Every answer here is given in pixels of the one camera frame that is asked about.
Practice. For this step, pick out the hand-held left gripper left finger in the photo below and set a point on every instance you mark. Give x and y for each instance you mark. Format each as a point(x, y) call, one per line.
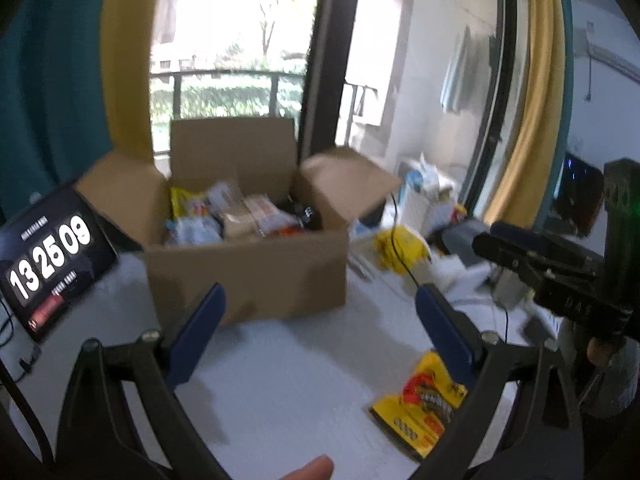
point(197, 330)

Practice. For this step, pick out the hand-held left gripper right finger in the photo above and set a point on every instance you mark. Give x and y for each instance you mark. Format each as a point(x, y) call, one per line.
point(445, 325)

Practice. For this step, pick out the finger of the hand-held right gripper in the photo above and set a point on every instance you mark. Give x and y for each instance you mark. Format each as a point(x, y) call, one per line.
point(500, 252)
point(530, 242)

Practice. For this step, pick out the cardboard box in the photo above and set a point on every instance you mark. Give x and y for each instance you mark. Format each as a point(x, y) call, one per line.
point(260, 275)

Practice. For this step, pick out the yellow and black snack packet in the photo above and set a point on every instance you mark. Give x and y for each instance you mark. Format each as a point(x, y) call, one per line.
point(420, 405)

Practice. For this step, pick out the yellow chip bag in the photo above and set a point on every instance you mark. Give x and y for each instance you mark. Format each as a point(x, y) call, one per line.
point(186, 205)

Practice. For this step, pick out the person's right forearm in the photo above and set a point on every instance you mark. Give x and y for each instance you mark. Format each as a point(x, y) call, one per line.
point(615, 385)

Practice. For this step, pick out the person's right hand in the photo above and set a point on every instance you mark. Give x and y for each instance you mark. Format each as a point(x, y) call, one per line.
point(600, 352)

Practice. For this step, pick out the person's left hand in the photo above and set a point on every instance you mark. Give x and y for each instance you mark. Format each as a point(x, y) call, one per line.
point(310, 470)

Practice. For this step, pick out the steel tumbler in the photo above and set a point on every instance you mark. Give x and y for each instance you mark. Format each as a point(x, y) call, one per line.
point(510, 285)

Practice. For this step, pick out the grey cloth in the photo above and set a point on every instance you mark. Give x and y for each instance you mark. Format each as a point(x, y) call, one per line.
point(465, 237)

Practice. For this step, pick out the white box device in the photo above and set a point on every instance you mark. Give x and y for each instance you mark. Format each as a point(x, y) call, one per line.
point(462, 275)

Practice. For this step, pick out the dark screen with lights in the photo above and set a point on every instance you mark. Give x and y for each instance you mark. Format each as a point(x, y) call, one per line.
point(580, 195)

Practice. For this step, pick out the white plastic basket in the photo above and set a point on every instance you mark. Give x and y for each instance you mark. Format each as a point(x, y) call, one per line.
point(425, 212)

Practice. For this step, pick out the yellow plastic packet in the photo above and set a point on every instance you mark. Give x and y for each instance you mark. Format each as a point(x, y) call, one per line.
point(402, 250)

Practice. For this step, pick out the white and red snack packet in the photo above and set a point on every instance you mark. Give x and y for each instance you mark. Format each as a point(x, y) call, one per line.
point(267, 212)

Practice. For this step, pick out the yellow curtain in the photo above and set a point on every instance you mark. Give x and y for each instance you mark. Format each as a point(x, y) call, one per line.
point(530, 85)
point(132, 50)

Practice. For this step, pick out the tablet with clock display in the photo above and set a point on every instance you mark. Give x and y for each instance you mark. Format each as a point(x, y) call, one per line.
point(50, 270)

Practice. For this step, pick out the teal curtain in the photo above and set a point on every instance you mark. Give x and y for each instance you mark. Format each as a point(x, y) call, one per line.
point(55, 85)
point(562, 85)

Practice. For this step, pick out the hanging pale towel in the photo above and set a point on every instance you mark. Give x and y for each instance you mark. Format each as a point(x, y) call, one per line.
point(456, 70)

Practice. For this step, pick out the black balcony railing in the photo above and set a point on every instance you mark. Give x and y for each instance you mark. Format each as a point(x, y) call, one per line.
point(225, 76)

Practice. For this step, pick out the black window frame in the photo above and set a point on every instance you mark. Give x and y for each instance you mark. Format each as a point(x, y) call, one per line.
point(330, 50)

